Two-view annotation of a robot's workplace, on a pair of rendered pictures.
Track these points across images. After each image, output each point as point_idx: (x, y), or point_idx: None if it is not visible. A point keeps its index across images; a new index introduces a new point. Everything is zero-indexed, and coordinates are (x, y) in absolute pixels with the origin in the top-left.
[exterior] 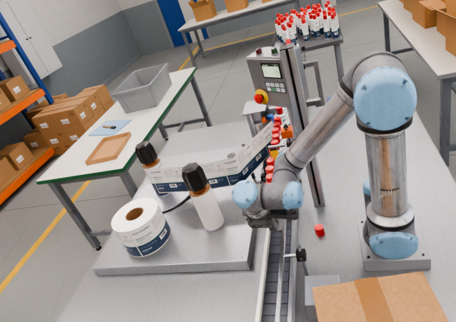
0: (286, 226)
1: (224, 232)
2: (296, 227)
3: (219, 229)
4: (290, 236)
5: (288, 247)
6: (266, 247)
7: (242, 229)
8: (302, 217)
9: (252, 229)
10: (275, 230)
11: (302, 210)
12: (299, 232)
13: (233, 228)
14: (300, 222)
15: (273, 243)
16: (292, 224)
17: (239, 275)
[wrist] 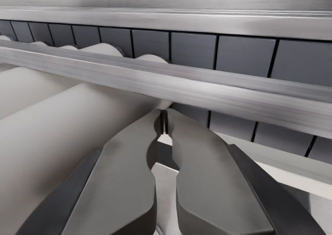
0: (154, 52)
1: (167, 221)
2: (149, 8)
3: (158, 225)
4: (221, 38)
5: (303, 50)
6: (315, 185)
7: (161, 186)
8: None
9: (162, 162)
10: (295, 205)
11: None
12: None
13: (158, 202)
14: None
15: (241, 119)
16: (144, 26)
17: (321, 212)
